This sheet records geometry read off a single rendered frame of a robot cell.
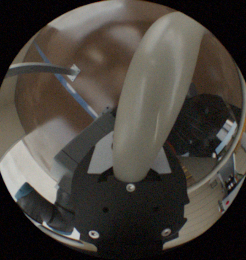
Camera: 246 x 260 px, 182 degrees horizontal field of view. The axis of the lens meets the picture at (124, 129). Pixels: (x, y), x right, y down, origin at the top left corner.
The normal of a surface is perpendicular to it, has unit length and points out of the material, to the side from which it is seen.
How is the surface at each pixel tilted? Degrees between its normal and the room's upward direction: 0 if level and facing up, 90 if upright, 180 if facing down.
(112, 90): 0
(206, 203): 90
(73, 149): 90
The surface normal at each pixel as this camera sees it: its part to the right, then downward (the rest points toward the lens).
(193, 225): -0.67, -0.69
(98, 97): -0.09, 0.43
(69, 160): 0.74, -0.58
